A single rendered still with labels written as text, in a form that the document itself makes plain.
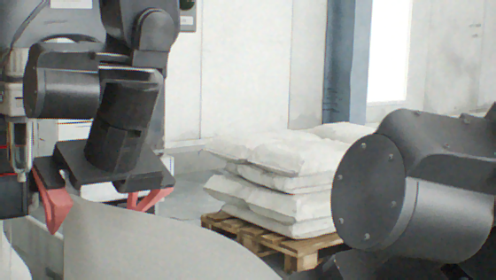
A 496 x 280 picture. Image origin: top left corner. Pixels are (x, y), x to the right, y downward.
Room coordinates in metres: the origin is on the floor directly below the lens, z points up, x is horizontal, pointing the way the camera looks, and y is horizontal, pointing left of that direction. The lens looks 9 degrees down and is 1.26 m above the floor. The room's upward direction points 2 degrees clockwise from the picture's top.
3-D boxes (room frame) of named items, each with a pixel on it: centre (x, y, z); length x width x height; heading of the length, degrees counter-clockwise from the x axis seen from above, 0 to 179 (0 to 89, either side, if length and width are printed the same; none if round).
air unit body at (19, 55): (0.81, 0.27, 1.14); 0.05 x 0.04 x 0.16; 129
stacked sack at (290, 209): (3.74, -0.35, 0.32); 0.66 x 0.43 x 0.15; 131
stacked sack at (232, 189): (4.04, -0.10, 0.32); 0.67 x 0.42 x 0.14; 133
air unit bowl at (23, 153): (0.81, 0.27, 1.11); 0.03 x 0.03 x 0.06
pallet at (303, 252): (4.09, -0.44, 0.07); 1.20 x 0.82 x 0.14; 131
